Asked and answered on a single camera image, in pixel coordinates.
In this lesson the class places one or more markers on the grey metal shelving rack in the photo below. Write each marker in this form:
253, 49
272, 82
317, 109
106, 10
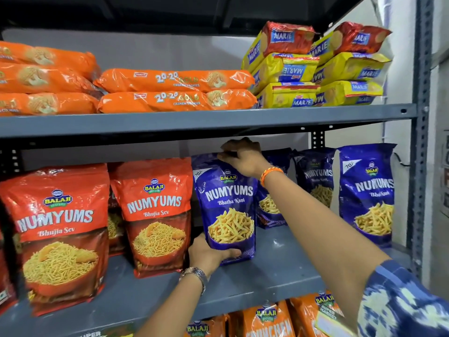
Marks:
210, 122

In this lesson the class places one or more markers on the person's right thumb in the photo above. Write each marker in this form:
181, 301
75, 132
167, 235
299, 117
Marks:
227, 157

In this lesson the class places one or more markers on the person's right hand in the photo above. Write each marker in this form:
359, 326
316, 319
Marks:
245, 159

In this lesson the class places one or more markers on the red snack pouch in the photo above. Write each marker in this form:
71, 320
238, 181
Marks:
115, 228
154, 207
56, 221
5, 277

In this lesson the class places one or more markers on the person's left hand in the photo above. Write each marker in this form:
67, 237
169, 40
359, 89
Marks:
203, 256

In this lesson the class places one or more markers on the orange cookie packet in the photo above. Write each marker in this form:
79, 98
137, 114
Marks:
168, 79
168, 101
42, 78
52, 57
49, 104

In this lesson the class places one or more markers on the blue patterned sleeve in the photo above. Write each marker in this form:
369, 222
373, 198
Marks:
403, 305

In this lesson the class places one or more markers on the person's right forearm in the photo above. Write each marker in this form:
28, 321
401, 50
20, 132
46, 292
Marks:
315, 235

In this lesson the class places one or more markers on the blue snack pouch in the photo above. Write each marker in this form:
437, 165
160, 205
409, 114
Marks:
315, 178
228, 203
268, 207
368, 193

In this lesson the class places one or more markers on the orange snack pouch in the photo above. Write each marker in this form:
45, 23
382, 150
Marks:
207, 328
266, 321
315, 305

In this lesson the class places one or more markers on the stack of yellow biscuit packets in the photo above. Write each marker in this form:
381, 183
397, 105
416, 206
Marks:
291, 71

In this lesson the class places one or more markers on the person's left forearm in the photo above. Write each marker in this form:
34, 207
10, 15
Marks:
172, 308

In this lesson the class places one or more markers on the silver wristwatch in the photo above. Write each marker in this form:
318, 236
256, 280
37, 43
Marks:
196, 274

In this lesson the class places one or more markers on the person's left thumb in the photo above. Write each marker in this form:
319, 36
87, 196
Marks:
228, 254

